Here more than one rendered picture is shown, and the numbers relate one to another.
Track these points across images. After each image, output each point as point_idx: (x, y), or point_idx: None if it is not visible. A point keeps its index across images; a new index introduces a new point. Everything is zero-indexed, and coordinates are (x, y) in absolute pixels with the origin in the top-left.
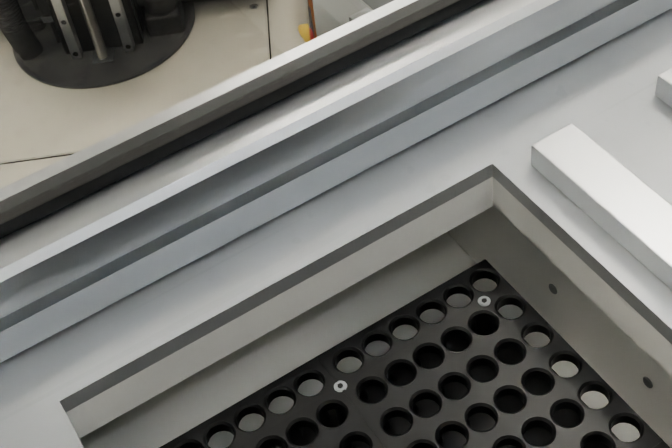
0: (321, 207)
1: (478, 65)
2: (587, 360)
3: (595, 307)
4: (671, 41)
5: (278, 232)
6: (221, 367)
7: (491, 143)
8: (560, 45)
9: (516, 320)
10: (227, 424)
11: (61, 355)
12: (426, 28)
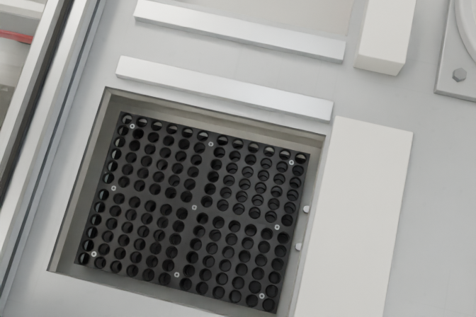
0: (64, 143)
1: (76, 58)
2: (168, 111)
3: None
4: None
5: (58, 163)
6: None
7: (98, 78)
8: (93, 25)
9: (146, 125)
10: (91, 227)
11: (30, 257)
12: (51, 61)
